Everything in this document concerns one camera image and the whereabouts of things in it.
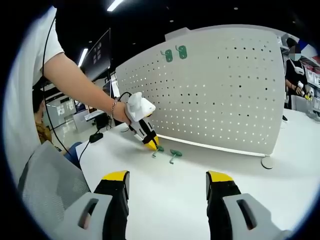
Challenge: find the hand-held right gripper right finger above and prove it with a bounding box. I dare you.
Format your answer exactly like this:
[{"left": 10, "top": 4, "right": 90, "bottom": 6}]
[{"left": 205, "top": 170, "right": 293, "bottom": 240}]

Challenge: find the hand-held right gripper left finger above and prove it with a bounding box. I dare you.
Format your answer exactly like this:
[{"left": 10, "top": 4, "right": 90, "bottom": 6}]
[{"left": 52, "top": 170, "right": 131, "bottom": 240}]

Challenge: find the green hook assembly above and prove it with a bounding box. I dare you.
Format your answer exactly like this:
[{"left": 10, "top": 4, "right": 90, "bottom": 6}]
[
  {"left": 160, "top": 48, "right": 174, "bottom": 63},
  {"left": 174, "top": 44, "right": 188, "bottom": 60},
  {"left": 151, "top": 145, "right": 165, "bottom": 159},
  {"left": 169, "top": 148, "right": 183, "bottom": 166}
]

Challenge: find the white perforated mounting plate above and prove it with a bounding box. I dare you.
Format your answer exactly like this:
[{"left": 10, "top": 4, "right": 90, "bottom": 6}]
[{"left": 115, "top": 23, "right": 286, "bottom": 170}]

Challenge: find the person's left hand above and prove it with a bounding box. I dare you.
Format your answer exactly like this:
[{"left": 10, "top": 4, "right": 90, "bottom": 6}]
[{"left": 114, "top": 101, "right": 132, "bottom": 124}]

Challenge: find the grey mesh office chair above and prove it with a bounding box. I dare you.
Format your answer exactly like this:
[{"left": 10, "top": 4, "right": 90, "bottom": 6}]
[{"left": 17, "top": 139, "right": 92, "bottom": 226}]

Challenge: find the large dark display screen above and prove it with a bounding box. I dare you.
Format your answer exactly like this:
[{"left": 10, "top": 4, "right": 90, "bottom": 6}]
[{"left": 84, "top": 27, "right": 112, "bottom": 82}]

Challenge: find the ceiling strip light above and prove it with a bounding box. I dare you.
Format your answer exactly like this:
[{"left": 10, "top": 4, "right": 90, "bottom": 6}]
[
  {"left": 106, "top": 0, "right": 125, "bottom": 12},
  {"left": 77, "top": 48, "right": 89, "bottom": 68}
]

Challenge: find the white partition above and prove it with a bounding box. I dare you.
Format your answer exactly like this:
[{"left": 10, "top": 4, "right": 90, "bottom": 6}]
[{"left": 164, "top": 27, "right": 193, "bottom": 43}]

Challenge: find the person's white shirt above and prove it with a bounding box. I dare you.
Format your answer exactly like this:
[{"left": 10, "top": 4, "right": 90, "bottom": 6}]
[{"left": 4, "top": 6, "right": 66, "bottom": 186}]

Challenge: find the storage shelf with boxes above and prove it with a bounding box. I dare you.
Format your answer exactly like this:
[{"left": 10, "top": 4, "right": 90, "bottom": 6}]
[{"left": 298, "top": 42, "right": 320, "bottom": 118}]

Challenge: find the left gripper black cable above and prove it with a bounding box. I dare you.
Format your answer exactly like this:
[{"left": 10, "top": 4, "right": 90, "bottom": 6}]
[{"left": 116, "top": 91, "right": 133, "bottom": 104}]

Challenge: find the beaded bracelet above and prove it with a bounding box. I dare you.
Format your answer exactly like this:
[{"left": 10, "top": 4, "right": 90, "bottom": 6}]
[{"left": 109, "top": 97, "right": 119, "bottom": 119}]

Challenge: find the black chest cable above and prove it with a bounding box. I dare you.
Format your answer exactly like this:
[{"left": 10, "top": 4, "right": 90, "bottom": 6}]
[{"left": 41, "top": 14, "right": 72, "bottom": 155}]

